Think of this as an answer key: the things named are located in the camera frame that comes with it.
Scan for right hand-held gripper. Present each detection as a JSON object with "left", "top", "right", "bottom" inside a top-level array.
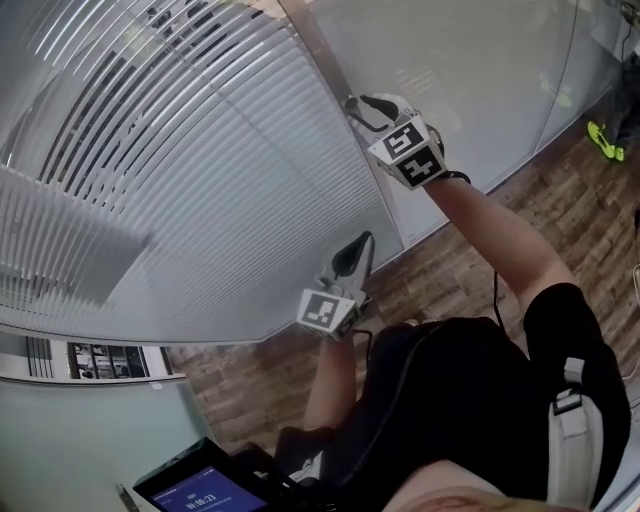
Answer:
[{"left": 347, "top": 92, "right": 449, "bottom": 193}]

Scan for black device with blue screen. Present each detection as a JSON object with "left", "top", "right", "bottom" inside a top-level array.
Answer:
[{"left": 131, "top": 436, "right": 274, "bottom": 512}]

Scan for person's black shirt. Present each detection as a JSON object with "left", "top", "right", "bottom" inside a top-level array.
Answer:
[{"left": 273, "top": 282, "right": 635, "bottom": 512}]

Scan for person's right forearm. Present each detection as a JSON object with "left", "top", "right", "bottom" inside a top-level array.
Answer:
[{"left": 427, "top": 172, "right": 577, "bottom": 302}]

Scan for grey shoulder strap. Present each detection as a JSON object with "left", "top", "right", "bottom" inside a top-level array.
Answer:
[{"left": 546, "top": 356, "right": 622, "bottom": 507}]

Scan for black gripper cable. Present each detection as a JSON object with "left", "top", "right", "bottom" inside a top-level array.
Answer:
[
  {"left": 446, "top": 169, "right": 507, "bottom": 329},
  {"left": 352, "top": 327, "right": 375, "bottom": 362}
]

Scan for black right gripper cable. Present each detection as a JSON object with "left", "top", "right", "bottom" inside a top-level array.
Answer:
[{"left": 446, "top": 169, "right": 507, "bottom": 329}]

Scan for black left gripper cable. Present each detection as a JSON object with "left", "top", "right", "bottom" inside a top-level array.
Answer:
[{"left": 352, "top": 327, "right": 375, "bottom": 362}]

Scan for grey slatted window blinds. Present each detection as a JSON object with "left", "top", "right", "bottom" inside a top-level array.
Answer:
[{"left": 0, "top": 0, "right": 405, "bottom": 345}]

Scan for person's left forearm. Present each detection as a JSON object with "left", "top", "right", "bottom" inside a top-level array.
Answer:
[{"left": 302, "top": 330, "right": 372, "bottom": 432}]

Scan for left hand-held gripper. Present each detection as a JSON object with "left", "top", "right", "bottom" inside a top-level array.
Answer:
[{"left": 296, "top": 230, "right": 376, "bottom": 343}]

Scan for metal handle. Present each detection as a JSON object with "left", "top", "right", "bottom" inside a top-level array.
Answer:
[{"left": 116, "top": 482, "right": 140, "bottom": 512}]

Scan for metal window frame post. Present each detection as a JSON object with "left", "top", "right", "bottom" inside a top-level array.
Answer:
[{"left": 277, "top": 0, "right": 407, "bottom": 254}]

